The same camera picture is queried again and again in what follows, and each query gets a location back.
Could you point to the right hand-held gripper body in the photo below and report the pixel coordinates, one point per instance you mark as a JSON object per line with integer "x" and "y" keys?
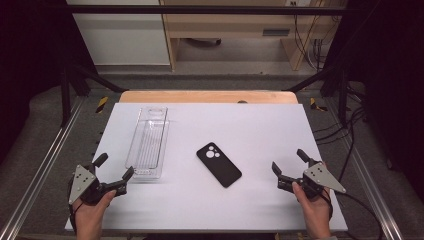
{"x": 316, "y": 178}

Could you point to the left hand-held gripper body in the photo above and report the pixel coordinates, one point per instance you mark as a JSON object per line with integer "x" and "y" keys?
{"x": 87, "y": 186}

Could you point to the clear plastic box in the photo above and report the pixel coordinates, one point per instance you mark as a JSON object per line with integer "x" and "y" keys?
{"x": 148, "y": 143}

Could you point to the black phone case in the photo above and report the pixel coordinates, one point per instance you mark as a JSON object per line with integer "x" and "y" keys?
{"x": 221, "y": 168}

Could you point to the person's left hand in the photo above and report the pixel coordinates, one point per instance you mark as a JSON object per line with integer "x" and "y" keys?
{"x": 95, "y": 210}

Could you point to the person's right hand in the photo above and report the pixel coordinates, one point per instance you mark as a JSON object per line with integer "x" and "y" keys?
{"x": 311, "y": 210}

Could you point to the yellow black tape strip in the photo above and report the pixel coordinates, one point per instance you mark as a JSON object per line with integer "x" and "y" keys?
{"x": 315, "y": 105}
{"x": 102, "y": 104}

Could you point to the white table cover sheet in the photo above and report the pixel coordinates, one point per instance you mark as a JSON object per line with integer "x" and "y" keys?
{"x": 206, "y": 206}

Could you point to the wooden table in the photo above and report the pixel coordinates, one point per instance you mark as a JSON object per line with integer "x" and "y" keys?
{"x": 186, "y": 96}

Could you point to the black curtain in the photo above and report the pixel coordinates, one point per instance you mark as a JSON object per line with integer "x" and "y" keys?
{"x": 390, "y": 83}
{"x": 30, "y": 66}

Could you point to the white cabinet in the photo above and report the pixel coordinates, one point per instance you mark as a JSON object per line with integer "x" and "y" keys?
{"x": 123, "y": 36}

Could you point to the grey rectangular plate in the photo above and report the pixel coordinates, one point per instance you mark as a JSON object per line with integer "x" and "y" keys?
{"x": 276, "y": 32}

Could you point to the light wooden desk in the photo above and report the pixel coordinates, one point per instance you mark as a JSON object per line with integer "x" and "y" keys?
{"x": 233, "y": 25}

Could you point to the white power strip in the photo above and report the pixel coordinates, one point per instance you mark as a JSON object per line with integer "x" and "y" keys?
{"x": 298, "y": 2}

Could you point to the aluminium rail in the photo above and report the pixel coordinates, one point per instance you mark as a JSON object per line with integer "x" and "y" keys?
{"x": 370, "y": 186}
{"x": 43, "y": 166}

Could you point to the black frame strut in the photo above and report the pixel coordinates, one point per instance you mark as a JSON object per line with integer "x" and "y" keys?
{"x": 71, "y": 83}
{"x": 338, "y": 83}

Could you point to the black horizontal frame bar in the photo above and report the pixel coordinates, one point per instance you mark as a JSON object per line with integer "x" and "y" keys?
{"x": 200, "y": 10}

